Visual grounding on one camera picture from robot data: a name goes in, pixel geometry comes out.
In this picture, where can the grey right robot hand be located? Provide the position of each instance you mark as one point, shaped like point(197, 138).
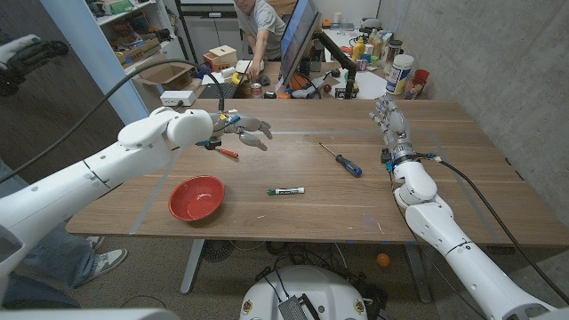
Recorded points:
point(395, 126)

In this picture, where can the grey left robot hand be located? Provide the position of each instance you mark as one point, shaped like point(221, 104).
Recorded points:
point(246, 123)

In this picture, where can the white marker green cap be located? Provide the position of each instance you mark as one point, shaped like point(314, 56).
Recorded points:
point(286, 191)

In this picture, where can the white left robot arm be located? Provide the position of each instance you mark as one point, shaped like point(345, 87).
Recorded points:
point(66, 186)

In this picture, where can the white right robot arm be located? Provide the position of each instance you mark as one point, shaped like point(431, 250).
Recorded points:
point(427, 218)

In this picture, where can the red bowl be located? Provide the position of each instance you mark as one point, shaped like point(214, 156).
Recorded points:
point(195, 200)

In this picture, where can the soda can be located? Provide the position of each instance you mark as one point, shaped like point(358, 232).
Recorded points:
point(257, 90)

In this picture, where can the black keyboard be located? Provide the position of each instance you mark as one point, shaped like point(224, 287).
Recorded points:
point(224, 91)

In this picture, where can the white paper sheet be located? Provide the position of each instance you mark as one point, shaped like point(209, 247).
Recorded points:
point(369, 84)

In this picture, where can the white canister blue label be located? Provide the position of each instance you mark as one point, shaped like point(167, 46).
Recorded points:
point(399, 75)

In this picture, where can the red container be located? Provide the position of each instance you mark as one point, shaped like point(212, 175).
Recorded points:
point(420, 80)

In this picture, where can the white plate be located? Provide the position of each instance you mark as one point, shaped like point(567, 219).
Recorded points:
point(243, 66)

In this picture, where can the orange basketball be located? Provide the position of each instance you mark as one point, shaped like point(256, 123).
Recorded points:
point(297, 82)

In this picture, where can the small wooden box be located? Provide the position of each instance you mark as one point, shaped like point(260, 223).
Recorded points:
point(222, 55)

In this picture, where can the white power box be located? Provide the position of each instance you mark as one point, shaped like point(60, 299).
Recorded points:
point(178, 98)

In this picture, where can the yellow bottle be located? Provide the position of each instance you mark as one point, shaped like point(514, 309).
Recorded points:
point(358, 49)

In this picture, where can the open cardboard box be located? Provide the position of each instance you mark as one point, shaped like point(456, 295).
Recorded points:
point(169, 75)

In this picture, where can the black computer monitor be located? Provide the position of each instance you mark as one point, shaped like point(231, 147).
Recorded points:
point(298, 40)

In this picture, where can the person in grey t-shirt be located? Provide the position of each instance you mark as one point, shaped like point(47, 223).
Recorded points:
point(264, 20)

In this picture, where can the printed cardboard box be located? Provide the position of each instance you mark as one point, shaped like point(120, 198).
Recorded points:
point(140, 51)

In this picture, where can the orange ball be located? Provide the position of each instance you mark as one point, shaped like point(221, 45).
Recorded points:
point(383, 260)

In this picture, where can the grey table leg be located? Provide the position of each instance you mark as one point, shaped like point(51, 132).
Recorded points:
point(192, 266)
point(419, 275)

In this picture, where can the white shelf unit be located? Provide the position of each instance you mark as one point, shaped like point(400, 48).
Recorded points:
point(129, 13)

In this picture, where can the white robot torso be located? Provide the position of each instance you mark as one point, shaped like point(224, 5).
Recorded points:
point(311, 284)

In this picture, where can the grey white sneaker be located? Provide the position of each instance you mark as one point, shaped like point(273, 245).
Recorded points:
point(109, 262)

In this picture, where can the black white glove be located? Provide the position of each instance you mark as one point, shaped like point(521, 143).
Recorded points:
point(26, 55)

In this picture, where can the person in blue jeans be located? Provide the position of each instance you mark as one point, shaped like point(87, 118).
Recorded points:
point(58, 262)

